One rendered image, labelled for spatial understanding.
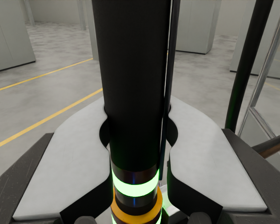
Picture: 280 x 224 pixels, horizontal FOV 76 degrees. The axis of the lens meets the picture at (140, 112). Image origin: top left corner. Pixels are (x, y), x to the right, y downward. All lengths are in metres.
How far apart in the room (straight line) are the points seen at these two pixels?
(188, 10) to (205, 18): 0.65
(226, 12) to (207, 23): 5.11
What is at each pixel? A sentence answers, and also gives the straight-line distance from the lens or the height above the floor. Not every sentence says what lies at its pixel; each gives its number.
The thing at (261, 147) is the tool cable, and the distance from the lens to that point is 0.27.
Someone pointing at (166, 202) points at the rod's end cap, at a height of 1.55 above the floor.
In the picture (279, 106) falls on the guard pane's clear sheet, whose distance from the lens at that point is 1.38.
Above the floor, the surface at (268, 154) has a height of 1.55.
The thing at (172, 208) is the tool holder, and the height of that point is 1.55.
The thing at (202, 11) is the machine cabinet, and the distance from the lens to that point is 7.25.
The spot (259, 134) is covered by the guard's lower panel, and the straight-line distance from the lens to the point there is 1.53.
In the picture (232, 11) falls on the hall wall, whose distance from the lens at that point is 12.23.
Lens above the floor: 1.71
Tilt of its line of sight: 32 degrees down
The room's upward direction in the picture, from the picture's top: straight up
